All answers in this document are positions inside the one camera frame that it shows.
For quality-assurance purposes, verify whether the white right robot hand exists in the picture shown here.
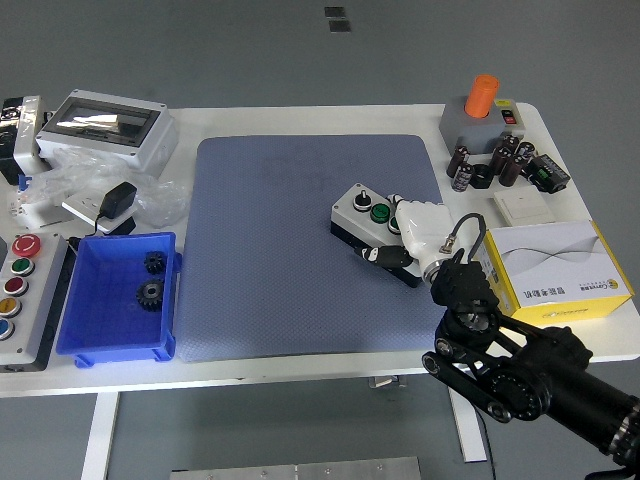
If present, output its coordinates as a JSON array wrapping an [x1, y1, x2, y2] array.
[[355, 193, 457, 274]]

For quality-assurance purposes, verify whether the grey four-button control box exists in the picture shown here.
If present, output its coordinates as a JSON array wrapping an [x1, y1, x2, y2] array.
[[328, 182, 424, 290]]

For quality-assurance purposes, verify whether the grey five-button control box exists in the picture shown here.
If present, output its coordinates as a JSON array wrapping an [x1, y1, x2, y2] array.
[[0, 232, 76, 374]]

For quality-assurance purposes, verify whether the black silver-striped capacitor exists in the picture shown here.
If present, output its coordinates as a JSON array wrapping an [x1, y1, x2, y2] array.
[[451, 163, 475, 194]]

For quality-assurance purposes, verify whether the white and yellow carton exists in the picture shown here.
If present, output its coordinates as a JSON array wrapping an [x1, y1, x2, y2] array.
[[481, 219, 636, 324]]

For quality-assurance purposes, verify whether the black module green terminal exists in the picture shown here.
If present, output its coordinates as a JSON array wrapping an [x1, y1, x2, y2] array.
[[522, 153, 571, 195]]

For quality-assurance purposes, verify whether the orange cylinder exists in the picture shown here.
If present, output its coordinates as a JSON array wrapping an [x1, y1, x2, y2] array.
[[463, 74, 501, 119]]

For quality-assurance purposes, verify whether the grey-blue textured mat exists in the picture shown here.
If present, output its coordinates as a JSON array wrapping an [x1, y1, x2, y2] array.
[[175, 133, 456, 364]]

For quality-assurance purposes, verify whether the white table leg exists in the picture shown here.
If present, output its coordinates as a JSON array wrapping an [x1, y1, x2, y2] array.
[[446, 372, 489, 464], [80, 392, 121, 480]]

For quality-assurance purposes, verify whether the clear plastic bag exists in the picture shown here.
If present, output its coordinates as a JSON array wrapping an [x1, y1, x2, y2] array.
[[29, 147, 192, 229]]

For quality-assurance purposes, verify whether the small black bevel gear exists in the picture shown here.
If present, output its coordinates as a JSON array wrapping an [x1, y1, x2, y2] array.
[[143, 250, 169, 275]]

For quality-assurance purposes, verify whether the grey metal floor plate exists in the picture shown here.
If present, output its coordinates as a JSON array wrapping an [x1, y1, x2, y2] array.
[[169, 455, 422, 480]]

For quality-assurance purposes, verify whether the large black bevel gear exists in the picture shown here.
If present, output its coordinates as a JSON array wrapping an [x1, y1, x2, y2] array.
[[134, 278, 165, 314]]

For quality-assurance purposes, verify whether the black power adapter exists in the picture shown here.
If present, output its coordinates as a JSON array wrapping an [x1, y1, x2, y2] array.
[[95, 181, 139, 221]]

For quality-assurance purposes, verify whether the blue plastic bin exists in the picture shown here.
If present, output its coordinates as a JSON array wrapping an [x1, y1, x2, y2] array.
[[55, 231, 184, 370]]

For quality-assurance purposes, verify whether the white circuit breaker blue lever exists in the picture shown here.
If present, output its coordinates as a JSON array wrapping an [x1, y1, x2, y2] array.
[[7, 174, 76, 231]]

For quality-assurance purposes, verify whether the white and black device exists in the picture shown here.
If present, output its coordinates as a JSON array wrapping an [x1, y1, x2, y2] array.
[[0, 94, 54, 186]]

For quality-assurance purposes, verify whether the short black ring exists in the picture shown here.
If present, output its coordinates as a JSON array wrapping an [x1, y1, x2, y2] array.
[[469, 163, 495, 190]]

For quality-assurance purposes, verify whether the white wall switch plate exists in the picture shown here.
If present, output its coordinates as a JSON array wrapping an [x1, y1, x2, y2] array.
[[492, 188, 557, 226]]

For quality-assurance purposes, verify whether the grey rocker switch box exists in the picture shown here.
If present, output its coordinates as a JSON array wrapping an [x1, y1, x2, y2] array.
[[438, 97, 527, 155]]

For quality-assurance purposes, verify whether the metal bracket under table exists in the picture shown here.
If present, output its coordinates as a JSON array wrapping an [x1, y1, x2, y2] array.
[[368, 375, 409, 390]]

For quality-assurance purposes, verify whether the thin black floor cable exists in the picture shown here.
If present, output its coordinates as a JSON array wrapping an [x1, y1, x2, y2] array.
[[429, 373, 499, 480]]

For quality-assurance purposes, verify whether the grey enclosure with clear lid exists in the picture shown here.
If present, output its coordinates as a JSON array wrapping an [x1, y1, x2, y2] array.
[[35, 88, 180, 176]]

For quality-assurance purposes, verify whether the thin black adapter cord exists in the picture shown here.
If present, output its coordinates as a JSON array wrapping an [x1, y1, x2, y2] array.
[[67, 213, 106, 251]]

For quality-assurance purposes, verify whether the white wall socket panel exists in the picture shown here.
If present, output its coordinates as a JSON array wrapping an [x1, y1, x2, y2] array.
[[62, 192, 137, 236]]

